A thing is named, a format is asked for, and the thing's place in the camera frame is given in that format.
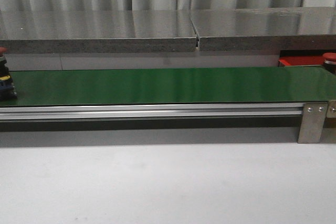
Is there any central red mushroom button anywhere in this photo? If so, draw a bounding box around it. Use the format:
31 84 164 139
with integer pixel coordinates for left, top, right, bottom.
0 47 17 101

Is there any red mushroom push button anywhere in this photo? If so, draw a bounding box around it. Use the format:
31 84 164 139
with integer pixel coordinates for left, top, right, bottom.
322 52 336 74

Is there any green conveyor belt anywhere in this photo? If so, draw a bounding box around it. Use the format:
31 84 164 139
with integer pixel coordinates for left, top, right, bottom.
1 67 335 107

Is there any red plastic tray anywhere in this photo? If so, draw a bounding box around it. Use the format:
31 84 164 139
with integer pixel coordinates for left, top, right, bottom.
278 56 324 67

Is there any left grey stone shelf slab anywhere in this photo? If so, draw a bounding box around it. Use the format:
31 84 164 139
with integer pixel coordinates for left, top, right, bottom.
1 10 197 54

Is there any grey stone shelf slab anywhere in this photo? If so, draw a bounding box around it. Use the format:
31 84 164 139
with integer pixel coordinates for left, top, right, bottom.
1 10 197 54
190 7 335 51

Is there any right grey stone shelf slab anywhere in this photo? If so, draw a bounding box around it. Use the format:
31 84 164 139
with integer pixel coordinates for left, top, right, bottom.
190 7 335 51

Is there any aluminium conveyor side rail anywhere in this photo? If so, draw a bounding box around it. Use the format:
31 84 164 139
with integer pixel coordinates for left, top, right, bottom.
1 103 303 121

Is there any steel conveyor support bracket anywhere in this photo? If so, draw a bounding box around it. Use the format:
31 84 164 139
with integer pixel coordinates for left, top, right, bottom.
297 102 328 144

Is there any steel end bracket plate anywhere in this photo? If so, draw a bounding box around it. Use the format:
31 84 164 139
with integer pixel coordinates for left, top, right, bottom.
326 100 336 118

